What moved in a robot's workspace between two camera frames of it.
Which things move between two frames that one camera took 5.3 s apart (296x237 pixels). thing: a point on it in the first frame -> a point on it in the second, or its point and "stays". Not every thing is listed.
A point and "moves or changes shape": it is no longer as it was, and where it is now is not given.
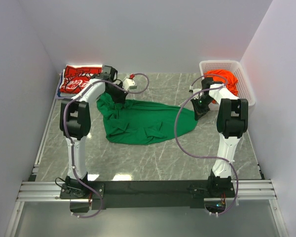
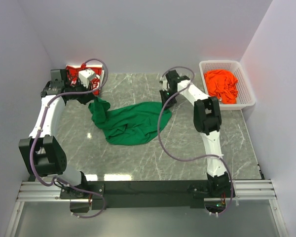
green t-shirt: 135,122 moves or changes shape
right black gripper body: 201,104 -> 166,95
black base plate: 170,194 stays
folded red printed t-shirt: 76,77 stays
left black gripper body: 117,93 -> 79,87
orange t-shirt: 223,77 stays
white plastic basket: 245,91 stays
